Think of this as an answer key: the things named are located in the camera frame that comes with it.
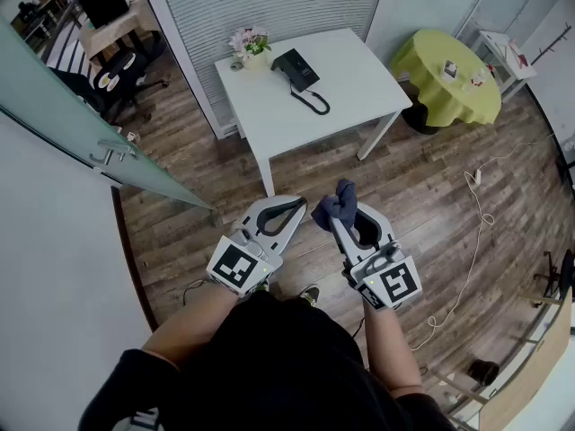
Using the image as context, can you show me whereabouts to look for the metal door handle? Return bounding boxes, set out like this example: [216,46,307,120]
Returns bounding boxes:
[88,138,139,169]

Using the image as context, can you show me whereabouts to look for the black metal railing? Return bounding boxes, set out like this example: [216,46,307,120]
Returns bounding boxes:
[42,13,93,76]

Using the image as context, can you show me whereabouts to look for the person's right forearm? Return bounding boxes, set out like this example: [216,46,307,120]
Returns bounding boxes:
[361,301,426,400]

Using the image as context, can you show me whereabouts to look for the person's right shoe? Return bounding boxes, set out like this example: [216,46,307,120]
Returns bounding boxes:
[299,284,322,307]

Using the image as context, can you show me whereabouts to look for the black box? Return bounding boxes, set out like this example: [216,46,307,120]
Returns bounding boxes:
[270,48,322,94]

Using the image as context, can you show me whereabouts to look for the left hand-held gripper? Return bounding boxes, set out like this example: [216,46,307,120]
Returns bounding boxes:
[206,194,310,298]

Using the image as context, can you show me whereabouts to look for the white square table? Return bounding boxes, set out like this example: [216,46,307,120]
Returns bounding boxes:
[213,27,414,198]

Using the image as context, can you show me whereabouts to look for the white window blinds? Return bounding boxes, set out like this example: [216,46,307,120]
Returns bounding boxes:
[154,0,390,139]

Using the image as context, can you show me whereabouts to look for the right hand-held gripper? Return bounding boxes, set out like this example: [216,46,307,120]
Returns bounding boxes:
[329,203,423,311]

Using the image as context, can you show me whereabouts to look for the pink flowers in cream pot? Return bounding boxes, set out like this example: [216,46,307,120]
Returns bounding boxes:
[227,25,274,73]

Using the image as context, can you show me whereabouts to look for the dark blue cloth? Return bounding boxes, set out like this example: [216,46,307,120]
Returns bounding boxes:
[311,178,359,233]

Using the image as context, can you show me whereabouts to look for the dark round bin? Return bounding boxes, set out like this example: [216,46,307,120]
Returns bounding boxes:
[468,358,501,386]

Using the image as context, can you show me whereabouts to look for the dark coat rack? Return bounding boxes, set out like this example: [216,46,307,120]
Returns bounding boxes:
[531,22,572,66]

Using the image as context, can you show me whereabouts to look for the frosted glass door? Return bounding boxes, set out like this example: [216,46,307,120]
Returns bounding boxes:
[0,13,217,211]

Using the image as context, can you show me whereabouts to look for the black office chair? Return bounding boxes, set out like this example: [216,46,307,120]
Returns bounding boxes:
[46,50,165,126]

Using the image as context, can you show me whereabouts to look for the person's left forearm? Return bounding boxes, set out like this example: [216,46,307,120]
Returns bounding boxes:
[140,280,239,372]

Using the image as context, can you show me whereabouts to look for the black metal chair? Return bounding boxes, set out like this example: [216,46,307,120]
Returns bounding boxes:
[533,248,575,310]

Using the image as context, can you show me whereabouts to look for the round yellow-green covered table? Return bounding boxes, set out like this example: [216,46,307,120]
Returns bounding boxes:
[387,28,503,128]

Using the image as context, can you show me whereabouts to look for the table with white tablecloth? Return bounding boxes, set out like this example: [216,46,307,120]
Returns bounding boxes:
[77,0,164,63]

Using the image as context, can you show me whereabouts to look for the red white small package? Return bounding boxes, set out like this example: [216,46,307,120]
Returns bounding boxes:
[468,66,489,90]

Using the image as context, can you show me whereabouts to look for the person's black shirt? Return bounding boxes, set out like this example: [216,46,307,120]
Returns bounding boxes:
[78,287,456,431]

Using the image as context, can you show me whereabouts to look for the wooden desk panel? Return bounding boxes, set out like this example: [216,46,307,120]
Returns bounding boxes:
[477,286,575,431]

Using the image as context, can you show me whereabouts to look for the white side table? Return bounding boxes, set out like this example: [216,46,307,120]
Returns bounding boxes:
[471,29,539,103]

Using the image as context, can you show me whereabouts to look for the white power cable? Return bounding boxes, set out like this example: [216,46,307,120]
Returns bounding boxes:
[410,130,559,352]

